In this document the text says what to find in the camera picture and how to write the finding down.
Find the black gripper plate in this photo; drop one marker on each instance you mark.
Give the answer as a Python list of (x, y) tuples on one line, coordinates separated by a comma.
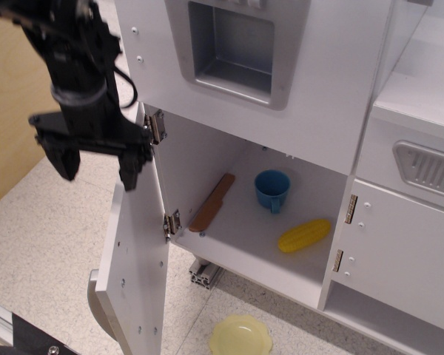
[(63, 139)]

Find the white low fridge door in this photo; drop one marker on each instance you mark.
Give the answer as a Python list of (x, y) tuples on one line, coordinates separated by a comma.
[(133, 268)]

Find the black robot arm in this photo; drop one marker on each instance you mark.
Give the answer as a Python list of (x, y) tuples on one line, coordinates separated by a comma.
[(80, 52)]

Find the silver fridge door hinge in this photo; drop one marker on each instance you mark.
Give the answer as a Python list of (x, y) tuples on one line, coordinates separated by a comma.
[(171, 225)]

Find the white toy kitchen fridge cabinet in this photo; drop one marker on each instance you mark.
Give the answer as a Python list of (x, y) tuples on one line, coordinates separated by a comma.
[(313, 140)]

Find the plywood side panel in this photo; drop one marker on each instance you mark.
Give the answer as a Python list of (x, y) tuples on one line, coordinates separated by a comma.
[(24, 91)]

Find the wooden toy knife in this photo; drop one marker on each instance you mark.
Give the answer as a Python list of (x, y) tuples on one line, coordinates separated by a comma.
[(212, 205)]

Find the aluminium extrusion foot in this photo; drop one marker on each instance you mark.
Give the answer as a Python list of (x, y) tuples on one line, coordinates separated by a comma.
[(205, 274)]

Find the blue plastic cup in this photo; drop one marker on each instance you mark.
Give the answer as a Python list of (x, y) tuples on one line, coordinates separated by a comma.
[(271, 189)]

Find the silver ice dispenser recess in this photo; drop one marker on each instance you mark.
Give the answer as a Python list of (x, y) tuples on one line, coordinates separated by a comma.
[(247, 49)]

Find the yellow toy corn cob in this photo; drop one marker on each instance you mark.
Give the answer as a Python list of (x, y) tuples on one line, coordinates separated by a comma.
[(304, 235)]

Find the pale yellow plastic plate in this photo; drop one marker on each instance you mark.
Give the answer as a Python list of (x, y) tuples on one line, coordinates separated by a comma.
[(240, 334)]

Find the upper brass door hinge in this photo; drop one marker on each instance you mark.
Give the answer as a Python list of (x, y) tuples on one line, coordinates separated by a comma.
[(351, 209)]

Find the brass door hinge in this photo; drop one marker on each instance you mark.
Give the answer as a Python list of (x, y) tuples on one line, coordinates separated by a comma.
[(337, 260), (351, 209)]

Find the lower brass door hinge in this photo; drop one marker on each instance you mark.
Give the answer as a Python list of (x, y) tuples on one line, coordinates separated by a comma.
[(337, 260)]

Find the white oven cabinet door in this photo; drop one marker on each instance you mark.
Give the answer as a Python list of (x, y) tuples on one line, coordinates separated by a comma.
[(393, 251)]

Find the silver oven vent panel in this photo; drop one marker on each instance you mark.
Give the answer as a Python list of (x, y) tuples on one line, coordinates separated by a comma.
[(420, 166)]

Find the silver fridge door handle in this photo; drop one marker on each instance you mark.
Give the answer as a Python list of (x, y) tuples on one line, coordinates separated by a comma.
[(102, 313)]

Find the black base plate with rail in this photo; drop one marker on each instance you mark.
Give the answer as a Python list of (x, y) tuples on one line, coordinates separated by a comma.
[(18, 336)]

